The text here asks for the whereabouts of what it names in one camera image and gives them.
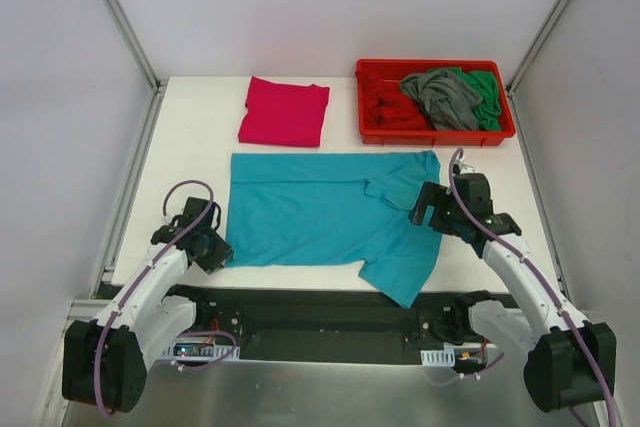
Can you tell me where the teal t shirt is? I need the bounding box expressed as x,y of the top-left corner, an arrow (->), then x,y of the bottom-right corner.
226,151 -> 442,308

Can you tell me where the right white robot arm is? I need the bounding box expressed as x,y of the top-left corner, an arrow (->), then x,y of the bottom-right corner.
409,173 -> 617,417

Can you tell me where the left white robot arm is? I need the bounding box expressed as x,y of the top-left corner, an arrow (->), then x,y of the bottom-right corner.
61,197 -> 232,416

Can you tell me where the grey t shirt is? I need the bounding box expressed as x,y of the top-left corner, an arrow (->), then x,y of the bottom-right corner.
399,68 -> 483,131

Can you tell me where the dark red t shirt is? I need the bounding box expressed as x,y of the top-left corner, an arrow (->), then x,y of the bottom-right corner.
356,69 -> 428,131

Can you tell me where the green t shirt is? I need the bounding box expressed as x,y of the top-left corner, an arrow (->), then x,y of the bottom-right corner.
457,70 -> 502,132

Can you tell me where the red plastic bin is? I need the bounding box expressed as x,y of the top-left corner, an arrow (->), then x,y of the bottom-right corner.
356,59 -> 515,147

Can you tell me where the folded magenta t shirt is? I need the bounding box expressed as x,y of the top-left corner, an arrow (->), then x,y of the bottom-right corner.
238,77 -> 330,148

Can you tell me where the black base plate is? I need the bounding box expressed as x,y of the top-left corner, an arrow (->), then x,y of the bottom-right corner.
164,284 -> 506,363

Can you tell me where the left white cable duct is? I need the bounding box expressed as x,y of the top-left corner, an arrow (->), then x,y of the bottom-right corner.
159,341 -> 240,363

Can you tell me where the white cable duct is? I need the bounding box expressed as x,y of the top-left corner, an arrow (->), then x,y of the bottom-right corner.
420,348 -> 456,368
159,341 -> 240,363

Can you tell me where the right white cable duct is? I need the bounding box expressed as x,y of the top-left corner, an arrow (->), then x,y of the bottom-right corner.
420,348 -> 456,368

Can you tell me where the left aluminium frame post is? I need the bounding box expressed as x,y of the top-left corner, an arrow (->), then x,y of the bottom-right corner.
74,0 -> 169,94

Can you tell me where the aluminium frame post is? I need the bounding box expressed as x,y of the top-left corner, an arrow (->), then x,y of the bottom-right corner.
504,0 -> 609,96
74,0 -> 169,94

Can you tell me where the right aluminium frame post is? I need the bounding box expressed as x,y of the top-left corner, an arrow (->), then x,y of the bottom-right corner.
504,0 -> 609,96

